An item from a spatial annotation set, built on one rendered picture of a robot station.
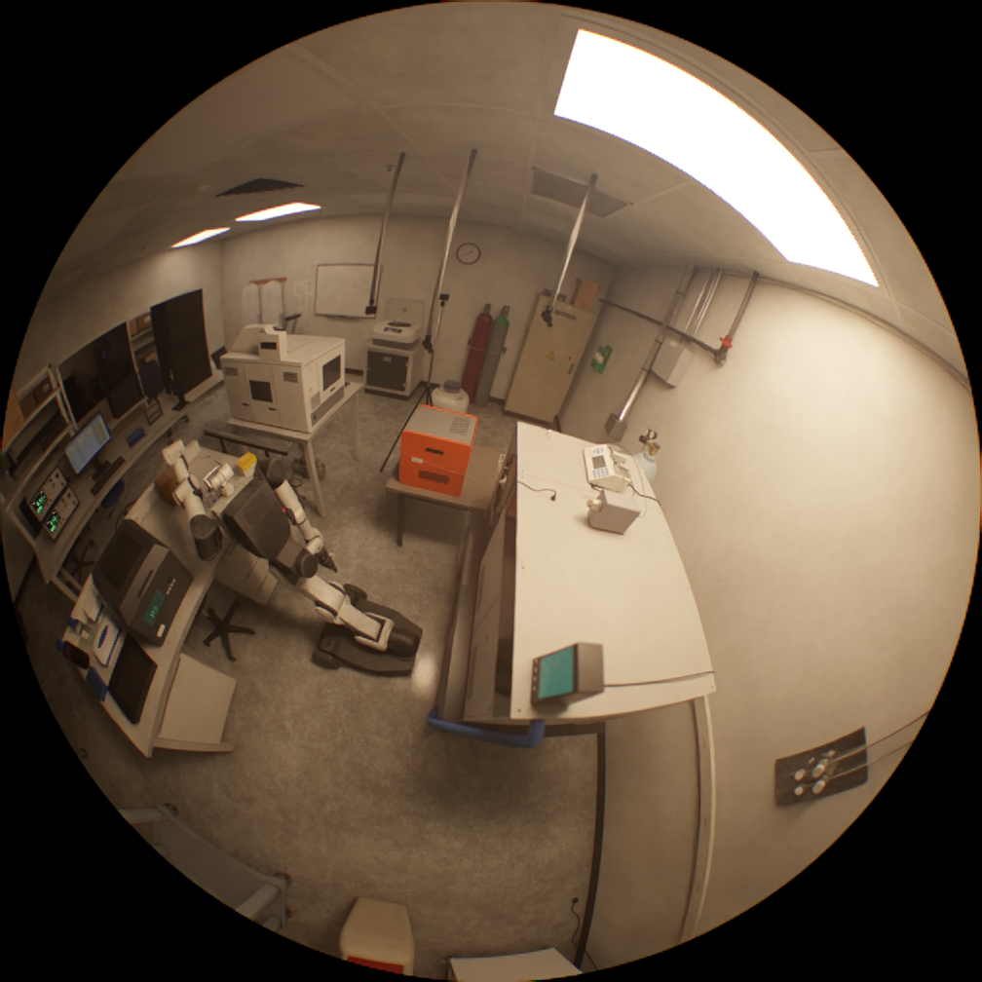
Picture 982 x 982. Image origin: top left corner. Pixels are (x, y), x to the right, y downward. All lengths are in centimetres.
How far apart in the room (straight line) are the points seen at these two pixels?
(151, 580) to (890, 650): 266
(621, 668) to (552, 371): 397
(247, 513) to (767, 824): 239
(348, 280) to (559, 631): 505
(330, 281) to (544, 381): 382
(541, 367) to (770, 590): 381
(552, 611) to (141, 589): 155
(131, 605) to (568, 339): 471
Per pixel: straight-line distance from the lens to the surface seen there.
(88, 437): 331
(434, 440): 168
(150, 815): 273
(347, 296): 513
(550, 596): 78
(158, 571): 151
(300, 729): 221
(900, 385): 151
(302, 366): 194
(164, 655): 167
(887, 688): 138
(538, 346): 419
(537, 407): 453
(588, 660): 57
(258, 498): 120
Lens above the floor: 208
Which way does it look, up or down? 42 degrees down
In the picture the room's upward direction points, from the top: 19 degrees clockwise
